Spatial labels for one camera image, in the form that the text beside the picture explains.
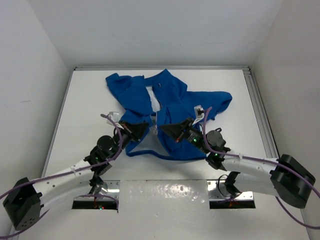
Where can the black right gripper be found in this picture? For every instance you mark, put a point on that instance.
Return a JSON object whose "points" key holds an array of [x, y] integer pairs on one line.
{"points": [[176, 130]]}

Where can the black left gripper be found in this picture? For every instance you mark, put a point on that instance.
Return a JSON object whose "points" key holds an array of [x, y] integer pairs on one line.
{"points": [[134, 130]]}

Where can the blue zip-up jacket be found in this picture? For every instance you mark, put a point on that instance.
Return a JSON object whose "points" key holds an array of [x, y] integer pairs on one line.
{"points": [[160, 100]]}

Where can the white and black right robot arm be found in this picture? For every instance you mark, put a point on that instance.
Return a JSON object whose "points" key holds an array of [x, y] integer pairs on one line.
{"points": [[282, 177]]}

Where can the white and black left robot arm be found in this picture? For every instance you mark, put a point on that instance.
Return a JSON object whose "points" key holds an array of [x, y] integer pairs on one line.
{"points": [[28, 199]]}

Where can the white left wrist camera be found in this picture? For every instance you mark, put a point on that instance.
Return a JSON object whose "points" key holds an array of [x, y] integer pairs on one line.
{"points": [[113, 117]]}

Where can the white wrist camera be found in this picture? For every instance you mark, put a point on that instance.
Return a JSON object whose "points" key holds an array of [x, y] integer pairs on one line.
{"points": [[199, 112], [113, 117]]}

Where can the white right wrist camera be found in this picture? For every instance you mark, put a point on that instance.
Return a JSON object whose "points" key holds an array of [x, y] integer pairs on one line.
{"points": [[199, 112]]}

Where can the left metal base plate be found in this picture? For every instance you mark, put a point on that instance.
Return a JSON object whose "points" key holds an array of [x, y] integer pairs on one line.
{"points": [[110, 189]]}

